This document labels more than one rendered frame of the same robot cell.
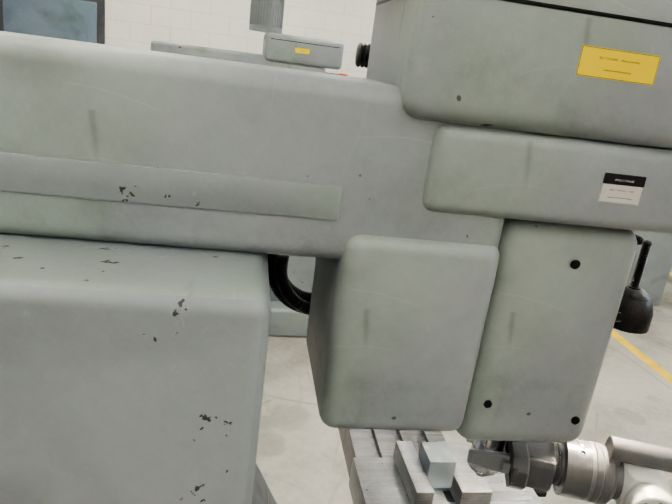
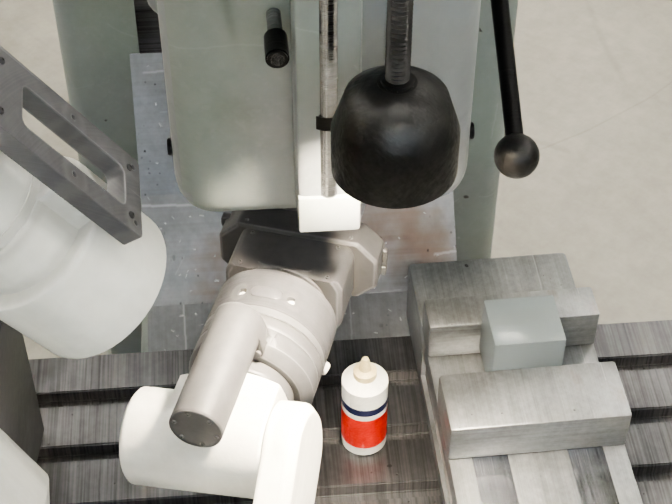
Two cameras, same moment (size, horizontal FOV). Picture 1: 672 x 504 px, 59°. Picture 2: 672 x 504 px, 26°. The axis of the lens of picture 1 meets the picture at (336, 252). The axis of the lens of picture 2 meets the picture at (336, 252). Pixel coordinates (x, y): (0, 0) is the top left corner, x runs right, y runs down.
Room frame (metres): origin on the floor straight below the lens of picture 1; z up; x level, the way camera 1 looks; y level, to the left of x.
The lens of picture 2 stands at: (0.88, -1.08, 2.00)
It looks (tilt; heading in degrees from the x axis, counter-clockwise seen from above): 45 degrees down; 95
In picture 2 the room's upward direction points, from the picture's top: straight up
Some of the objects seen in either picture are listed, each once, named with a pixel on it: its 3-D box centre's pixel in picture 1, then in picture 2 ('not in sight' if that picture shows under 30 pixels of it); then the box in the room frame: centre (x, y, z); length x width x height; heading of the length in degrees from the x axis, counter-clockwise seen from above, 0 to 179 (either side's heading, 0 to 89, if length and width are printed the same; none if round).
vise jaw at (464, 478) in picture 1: (461, 473); (532, 409); (0.97, -0.30, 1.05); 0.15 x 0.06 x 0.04; 11
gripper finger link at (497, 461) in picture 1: (488, 461); not in sight; (0.76, -0.27, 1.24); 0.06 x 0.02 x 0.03; 81
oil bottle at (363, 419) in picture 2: not in sight; (364, 399); (0.83, -0.27, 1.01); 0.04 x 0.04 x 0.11
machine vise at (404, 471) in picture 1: (445, 488); (522, 411); (0.97, -0.27, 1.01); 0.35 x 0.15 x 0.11; 101
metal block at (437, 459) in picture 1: (435, 464); (521, 343); (0.96, -0.24, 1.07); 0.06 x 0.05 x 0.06; 11
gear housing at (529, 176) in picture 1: (525, 164); not in sight; (0.79, -0.23, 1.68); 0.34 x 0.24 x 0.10; 100
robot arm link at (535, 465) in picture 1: (546, 463); (284, 297); (0.78, -0.36, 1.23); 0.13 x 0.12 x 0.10; 171
